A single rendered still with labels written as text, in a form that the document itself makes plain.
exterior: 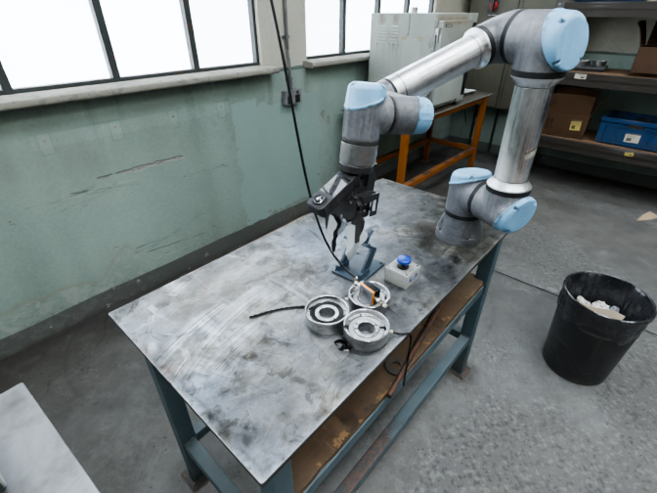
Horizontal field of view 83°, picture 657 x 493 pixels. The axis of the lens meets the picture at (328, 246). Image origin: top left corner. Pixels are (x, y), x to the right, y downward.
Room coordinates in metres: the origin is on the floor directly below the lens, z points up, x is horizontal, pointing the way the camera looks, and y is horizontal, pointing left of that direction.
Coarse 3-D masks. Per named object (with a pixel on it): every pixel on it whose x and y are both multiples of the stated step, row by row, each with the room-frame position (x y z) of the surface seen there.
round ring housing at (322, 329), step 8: (320, 296) 0.71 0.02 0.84; (328, 296) 0.72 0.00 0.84; (336, 296) 0.71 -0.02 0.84; (312, 304) 0.70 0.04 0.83; (344, 304) 0.69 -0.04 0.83; (320, 312) 0.68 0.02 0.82; (328, 312) 0.69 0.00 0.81; (336, 312) 0.67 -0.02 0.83; (344, 312) 0.67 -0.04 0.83; (312, 320) 0.63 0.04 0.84; (328, 320) 0.64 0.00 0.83; (312, 328) 0.63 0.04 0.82; (320, 328) 0.62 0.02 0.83; (328, 328) 0.62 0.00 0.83; (336, 328) 0.62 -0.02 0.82
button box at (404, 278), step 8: (392, 264) 0.85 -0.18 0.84; (400, 264) 0.84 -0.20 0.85; (416, 264) 0.85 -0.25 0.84; (392, 272) 0.82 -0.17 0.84; (400, 272) 0.81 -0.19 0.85; (408, 272) 0.81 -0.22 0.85; (416, 272) 0.83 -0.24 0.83; (392, 280) 0.82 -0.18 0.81; (400, 280) 0.80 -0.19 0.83; (408, 280) 0.79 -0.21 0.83; (416, 280) 0.83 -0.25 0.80; (408, 288) 0.80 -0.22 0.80
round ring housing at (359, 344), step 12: (360, 312) 0.67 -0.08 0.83; (372, 312) 0.66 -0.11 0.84; (348, 324) 0.63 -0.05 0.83; (360, 324) 0.63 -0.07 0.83; (372, 324) 0.63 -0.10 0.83; (384, 324) 0.63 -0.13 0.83; (348, 336) 0.59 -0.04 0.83; (372, 336) 0.59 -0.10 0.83; (384, 336) 0.58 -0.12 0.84; (360, 348) 0.57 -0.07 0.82; (372, 348) 0.57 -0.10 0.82
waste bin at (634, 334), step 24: (576, 288) 1.37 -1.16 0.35; (600, 288) 1.35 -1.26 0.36; (624, 288) 1.30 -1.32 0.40; (576, 312) 1.16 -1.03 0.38; (624, 312) 1.24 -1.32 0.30; (648, 312) 1.14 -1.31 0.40; (552, 336) 1.23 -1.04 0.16; (576, 336) 1.13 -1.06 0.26; (600, 336) 1.08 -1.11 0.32; (624, 336) 1.05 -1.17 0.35; (552, 360) 1.18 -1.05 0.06; (576, 360) 1.11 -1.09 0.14; (600, 360) 1.07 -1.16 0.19
